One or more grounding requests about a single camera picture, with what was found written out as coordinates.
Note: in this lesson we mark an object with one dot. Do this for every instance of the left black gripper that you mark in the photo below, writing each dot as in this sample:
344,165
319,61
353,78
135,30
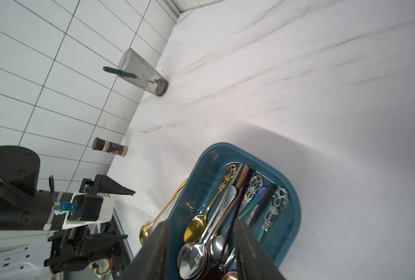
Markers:
25,208

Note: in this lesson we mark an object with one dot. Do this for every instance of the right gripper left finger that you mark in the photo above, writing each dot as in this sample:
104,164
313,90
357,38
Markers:
151,261

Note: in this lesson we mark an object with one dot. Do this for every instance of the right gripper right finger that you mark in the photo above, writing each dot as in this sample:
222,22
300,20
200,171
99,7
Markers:
253,263

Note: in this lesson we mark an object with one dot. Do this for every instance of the long gold spoon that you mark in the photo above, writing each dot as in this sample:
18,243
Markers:
145,229

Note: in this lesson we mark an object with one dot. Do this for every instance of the purple bowl dark spoon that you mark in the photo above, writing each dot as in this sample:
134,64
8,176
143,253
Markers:
220,242

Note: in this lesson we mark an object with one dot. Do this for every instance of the copper spoon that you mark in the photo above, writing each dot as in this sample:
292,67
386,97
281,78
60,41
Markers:
240,184

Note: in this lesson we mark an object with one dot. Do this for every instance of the short gold spoon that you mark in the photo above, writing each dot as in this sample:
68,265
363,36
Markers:
198,224

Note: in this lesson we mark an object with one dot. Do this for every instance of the blue teal iridescent spoon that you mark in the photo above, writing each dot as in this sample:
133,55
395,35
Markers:
259,195

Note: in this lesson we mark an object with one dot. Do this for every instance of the purple iridescent spoon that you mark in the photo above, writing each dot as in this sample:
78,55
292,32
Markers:
279,201

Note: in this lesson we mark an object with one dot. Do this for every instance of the teal plastic storage box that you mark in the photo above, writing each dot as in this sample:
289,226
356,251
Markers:
212,188

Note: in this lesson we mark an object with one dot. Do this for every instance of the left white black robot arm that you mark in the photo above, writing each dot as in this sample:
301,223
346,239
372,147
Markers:
27,261

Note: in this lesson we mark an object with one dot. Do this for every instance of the small brown spice bottle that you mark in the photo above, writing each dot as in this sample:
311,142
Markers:
109,147

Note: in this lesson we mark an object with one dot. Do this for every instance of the teal stick in cup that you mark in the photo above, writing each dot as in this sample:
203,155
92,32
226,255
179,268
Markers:
119,72

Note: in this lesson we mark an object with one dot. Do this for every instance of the grey translucent cup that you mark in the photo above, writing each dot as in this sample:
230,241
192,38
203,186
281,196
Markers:
148,78

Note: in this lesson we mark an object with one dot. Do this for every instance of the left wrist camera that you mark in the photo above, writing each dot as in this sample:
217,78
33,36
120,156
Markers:
81,210

